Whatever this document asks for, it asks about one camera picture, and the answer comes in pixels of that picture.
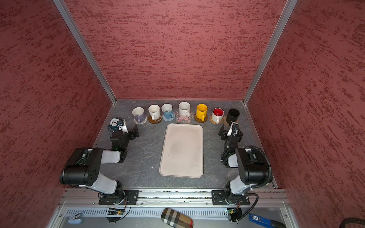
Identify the plaid glasses case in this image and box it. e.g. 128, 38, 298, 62
161, 208, 194, 228

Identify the blue floral mug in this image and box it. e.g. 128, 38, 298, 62
161, 103, 174, 114

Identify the black mug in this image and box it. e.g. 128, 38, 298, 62
226, 108, 240, 125

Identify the red interior mug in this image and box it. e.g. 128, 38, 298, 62
212, 107, 224, 123

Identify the aluminium rail frame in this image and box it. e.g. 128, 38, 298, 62
48, 188, 299, 228

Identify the blue tool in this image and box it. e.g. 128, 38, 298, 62
249, 213, 286, 228

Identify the pink flower coaster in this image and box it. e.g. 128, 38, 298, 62
175, 111, 194, 124

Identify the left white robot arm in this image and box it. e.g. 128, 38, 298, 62
60, 125, 139, 205

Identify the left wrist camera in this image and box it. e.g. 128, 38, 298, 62
117, 119, 129, 134

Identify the yellow mug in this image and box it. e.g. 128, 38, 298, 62
196, 104, 208, 121

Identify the white patterned round coaster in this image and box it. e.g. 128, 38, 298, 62
133, 116, 148, 125

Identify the dark glossy brown coaster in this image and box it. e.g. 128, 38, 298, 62
148, 115, 162, 124

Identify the white mug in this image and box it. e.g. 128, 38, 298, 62
148, 104, 161, 121
179, 102, 191, 118

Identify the beige serving tray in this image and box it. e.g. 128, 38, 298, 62
159, 123, 203, 178

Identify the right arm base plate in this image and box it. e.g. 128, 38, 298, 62
212, 190, 250, 206

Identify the cork coaster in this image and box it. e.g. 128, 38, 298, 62
223, 115, 232, 126

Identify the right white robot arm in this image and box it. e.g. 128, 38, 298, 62
218, 122, 273, 205

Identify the brown wooden coaster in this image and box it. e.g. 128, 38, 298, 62
194, 114, 208, 123

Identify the small stapler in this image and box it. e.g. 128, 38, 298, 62
67, 212, 83, 225

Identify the grey round coaster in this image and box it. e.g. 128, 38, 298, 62
162, 112, 175, 122

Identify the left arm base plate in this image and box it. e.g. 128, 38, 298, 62
98, 190, 139, 206

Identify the white mug front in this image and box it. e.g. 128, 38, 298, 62
179, 102, 191, 118

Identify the lavender mug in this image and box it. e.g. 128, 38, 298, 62
132, 107, 145, 117

